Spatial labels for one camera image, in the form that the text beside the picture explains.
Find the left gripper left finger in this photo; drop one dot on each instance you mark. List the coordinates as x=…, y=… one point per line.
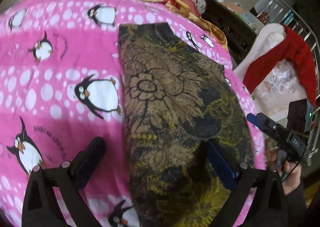
x=40, y=206

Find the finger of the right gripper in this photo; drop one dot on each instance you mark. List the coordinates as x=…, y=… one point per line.
x=253, y=119

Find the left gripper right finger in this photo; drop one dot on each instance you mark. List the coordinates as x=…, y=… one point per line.
x=269, y=206

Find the brown floral patterned garment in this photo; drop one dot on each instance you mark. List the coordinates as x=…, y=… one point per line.
x=175, y=99

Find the person right hand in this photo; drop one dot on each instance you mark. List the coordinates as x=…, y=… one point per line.
x=292, y=183

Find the white plastic chair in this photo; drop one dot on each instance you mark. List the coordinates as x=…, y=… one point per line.
x=278, y=70

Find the red cloth on chair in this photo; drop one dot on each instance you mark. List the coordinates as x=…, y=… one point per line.
x=293, y=49

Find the dark wooden headboard table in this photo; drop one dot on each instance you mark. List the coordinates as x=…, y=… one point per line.
x=239, y=35

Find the pink penguin bed blanket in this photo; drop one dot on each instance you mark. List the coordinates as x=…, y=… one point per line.
x=62, y=85

